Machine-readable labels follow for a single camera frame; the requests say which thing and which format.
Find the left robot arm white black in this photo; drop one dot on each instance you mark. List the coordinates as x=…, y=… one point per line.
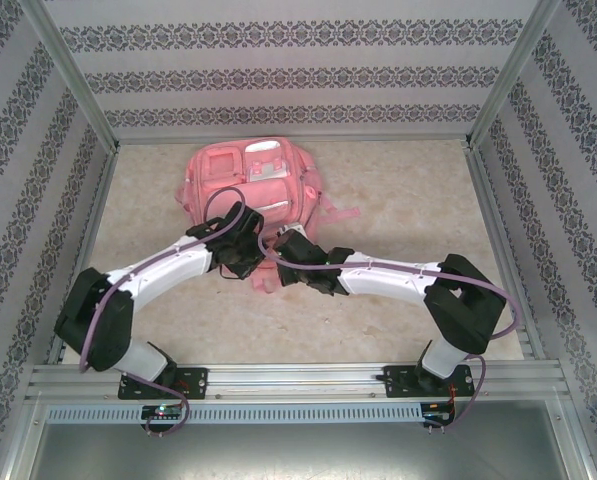
x=98, y=320

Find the aluminium frame post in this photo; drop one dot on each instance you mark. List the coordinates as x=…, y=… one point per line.
x=513, y=75
x=73, y=80

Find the left circuit board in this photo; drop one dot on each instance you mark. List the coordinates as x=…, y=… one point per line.
x=163, y=411

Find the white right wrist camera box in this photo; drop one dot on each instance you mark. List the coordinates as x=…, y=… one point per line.
x=293, y=231

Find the pink backpack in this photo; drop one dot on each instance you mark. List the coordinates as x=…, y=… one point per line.
x=228, y=170

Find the aluminium left side rail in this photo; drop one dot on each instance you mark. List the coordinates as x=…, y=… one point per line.
x=90, y=230

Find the aluminium right side rail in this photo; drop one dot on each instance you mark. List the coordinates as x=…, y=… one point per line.
x=493, y=215

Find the right circuit board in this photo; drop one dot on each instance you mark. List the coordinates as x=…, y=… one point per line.
x=438, y=411

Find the aluminium back rail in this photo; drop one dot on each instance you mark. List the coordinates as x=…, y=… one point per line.
x=378, y=139

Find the aluminium right frame post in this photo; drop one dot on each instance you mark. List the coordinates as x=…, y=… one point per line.
x=513, y=75

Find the aluminium left frame post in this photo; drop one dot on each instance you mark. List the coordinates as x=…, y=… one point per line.
x=73, y=80

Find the circuit board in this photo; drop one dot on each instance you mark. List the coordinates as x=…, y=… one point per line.
x=163, y=411
x=438, y=411

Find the aluminium front rail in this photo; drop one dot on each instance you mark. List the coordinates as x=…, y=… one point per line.
x=288, y=382

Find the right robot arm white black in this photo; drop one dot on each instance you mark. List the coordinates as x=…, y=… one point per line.
x=463, y=305

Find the aluminium rail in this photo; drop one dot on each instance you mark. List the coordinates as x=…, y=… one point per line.
x=288, y=382
x=90, y=230
x=493, y=215
x=378, y=139

